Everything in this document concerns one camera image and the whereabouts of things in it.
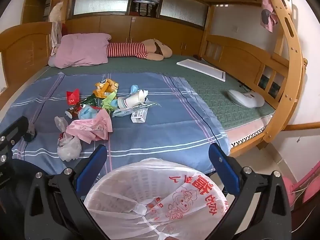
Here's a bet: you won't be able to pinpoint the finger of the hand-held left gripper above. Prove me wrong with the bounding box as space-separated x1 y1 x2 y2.
0 116 29 162
24 127 37 143

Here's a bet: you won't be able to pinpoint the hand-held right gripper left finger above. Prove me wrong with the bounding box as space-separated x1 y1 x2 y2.
24 144 107 240

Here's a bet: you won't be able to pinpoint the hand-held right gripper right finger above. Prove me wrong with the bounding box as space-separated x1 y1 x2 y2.
209 144 292 240

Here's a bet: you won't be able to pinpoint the light green plastic bag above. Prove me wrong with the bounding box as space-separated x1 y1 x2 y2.
101 91 118 110

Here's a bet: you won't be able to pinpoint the yellow snack bag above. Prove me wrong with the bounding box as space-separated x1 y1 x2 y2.
93 78 118 98

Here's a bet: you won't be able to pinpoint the white plastic bag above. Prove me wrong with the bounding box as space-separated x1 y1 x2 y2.
57 131 82 162

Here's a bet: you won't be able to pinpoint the grey clear plastic bag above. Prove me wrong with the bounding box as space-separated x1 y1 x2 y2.
54 116 68 132

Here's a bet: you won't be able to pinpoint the pink plastic bag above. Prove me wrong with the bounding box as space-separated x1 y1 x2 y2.
65 109 113 144

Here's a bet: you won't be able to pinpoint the mattress with zigzag edge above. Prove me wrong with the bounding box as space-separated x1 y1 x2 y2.
225 115 274 150

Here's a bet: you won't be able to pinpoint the dark red snack packet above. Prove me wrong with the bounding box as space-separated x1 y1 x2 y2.
64 105 83 118

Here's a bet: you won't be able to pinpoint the light blue plastic bag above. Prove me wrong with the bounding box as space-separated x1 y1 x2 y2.
78 105 100 120

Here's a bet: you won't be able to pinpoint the red foil packet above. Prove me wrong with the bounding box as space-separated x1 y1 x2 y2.
66 88 81 105

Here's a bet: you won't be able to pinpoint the clear plastic wrapper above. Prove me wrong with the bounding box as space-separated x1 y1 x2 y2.
112 102 162 117

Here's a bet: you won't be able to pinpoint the green snack wrapper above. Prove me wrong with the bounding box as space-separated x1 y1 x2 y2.
79 94 100 107

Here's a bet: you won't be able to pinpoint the small white carton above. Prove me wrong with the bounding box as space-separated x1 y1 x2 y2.
131 109 148 123

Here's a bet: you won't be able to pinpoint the blue plaid bed sheet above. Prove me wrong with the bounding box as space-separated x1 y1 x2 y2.
0 72 230 178

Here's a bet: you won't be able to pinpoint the white oval device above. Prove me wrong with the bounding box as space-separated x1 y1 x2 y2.
227 89 265 109

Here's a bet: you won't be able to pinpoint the white paper cup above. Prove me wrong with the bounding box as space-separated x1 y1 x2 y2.
117 90 148 109

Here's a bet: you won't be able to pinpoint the green bed mat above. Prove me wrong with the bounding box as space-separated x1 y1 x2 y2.
32 54 277 132

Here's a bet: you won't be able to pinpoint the checked cloth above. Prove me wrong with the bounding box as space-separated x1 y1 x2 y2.
51 22 63 55

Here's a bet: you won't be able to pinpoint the pink pillow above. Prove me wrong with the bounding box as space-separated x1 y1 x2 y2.
54 33 112 68

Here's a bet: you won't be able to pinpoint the striped plush toy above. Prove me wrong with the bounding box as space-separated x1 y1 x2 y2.
107 39 173 61

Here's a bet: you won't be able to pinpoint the curved wooden ladder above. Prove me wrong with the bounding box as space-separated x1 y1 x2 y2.
262 0 308 143

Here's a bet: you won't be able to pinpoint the frosted glass panel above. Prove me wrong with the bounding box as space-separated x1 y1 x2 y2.
159 0 209 28
74 0 132 15

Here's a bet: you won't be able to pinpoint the pink hanging cloth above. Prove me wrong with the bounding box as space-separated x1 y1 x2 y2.
260 0 279 33

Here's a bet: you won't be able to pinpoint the stack of books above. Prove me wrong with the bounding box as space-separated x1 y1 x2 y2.
132 0 160 18

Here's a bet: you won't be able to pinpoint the pink plastic frame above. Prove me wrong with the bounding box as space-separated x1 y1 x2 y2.
282 160 320 205

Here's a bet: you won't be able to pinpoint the wooden bunk bed frame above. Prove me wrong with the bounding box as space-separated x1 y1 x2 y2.
0 0 308 153

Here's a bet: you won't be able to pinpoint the wooden wall cabinets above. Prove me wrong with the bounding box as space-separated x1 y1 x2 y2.
65 15 204 55

